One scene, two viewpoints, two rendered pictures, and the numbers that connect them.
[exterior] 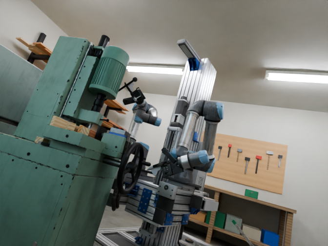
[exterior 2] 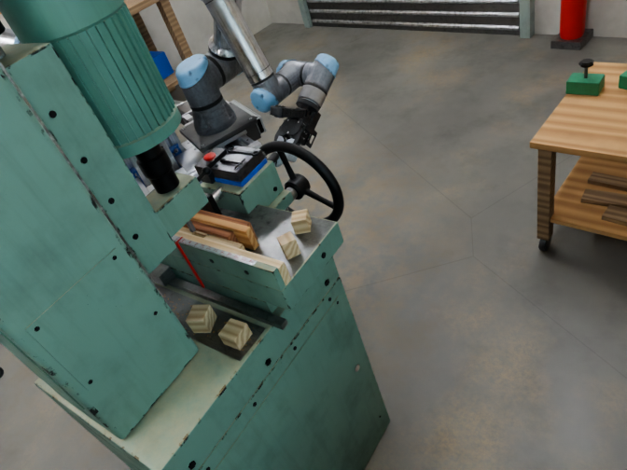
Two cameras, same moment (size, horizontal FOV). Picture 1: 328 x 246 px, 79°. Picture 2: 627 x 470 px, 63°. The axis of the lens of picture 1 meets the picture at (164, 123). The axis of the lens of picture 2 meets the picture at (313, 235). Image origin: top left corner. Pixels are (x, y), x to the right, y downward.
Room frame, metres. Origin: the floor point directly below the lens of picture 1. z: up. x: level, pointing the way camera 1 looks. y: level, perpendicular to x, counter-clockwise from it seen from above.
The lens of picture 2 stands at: (0.53, 1.09, 1.58)
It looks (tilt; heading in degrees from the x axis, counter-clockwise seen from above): 39 degrees down; 302
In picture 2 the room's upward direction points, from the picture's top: 20 degrees counter-clockwise
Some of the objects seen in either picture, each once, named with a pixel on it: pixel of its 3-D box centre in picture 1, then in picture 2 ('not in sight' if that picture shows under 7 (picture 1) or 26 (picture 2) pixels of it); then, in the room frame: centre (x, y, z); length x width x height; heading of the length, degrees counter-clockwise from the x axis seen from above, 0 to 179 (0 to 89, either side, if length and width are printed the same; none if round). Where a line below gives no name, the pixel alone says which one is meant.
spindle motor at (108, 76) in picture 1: (110, 73); (94, 59); (1.23, 0.43, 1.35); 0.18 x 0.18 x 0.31
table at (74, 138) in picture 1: (101, 148); (227, 223); (1.23, 0.32, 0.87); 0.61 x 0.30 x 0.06; 165
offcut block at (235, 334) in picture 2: (42, 141); (235, 334); (1.10, 0.60, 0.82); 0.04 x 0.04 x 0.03; 78
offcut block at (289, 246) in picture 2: (70, 126); (288, 245); (1.00, 0.44, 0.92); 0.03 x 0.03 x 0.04; 41
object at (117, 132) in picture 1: (121, 133); (229, 162); (1.21, 0.23, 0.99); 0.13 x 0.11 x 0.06; 165
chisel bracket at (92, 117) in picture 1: (90, 118); (171, 209); (1.24, 0.45, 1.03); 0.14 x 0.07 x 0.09; 75
